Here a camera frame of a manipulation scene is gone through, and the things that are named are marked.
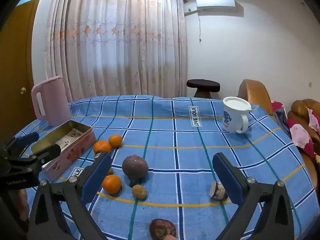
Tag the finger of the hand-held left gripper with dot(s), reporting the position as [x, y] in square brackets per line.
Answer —
[47, 153]
[26, 138]

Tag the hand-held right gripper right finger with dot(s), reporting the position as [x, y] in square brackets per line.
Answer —
[228, 177]

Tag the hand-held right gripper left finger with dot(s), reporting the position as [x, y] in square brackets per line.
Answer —
[96, 177]

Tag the orange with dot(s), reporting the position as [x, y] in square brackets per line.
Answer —
[111, 184]
[115, 140]
[102, 146]

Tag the pink metal tin box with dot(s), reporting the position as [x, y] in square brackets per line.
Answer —
[72, 152]

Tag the brown kiwi fruit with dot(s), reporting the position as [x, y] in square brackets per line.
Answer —
[139, 192]

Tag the reddish brown mottled fruit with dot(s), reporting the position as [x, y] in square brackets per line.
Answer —
[161, 228]

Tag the person's left hand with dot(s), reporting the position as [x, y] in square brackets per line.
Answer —
[23, 205]

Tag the paper card in tin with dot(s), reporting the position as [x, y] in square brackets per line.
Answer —
[71, 136]

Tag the round purple fruit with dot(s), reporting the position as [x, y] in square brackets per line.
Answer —
[135, 166]

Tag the pink electric kettle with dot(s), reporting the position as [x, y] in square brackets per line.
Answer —
[53, 100]

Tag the brass door knob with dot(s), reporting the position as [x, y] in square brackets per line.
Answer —
[23, 90]

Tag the white lidded mug blue print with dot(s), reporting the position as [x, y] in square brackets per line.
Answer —
[233, 120]

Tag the blue plaid tablecloth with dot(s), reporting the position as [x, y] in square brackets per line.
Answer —
[175, 140]

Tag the brown wooden door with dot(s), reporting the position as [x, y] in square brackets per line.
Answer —
[18, 67]

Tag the pink red floral blanket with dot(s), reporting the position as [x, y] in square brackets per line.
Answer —
[298, 132]

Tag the dark round stool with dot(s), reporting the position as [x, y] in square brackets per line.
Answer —
[202, 84]

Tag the brown leather sofa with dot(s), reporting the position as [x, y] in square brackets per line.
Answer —
[298, 110]

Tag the pink floral curtain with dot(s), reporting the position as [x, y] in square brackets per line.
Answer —
[112, 42]

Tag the white air conditioner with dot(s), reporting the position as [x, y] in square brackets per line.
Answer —
[215, 3]

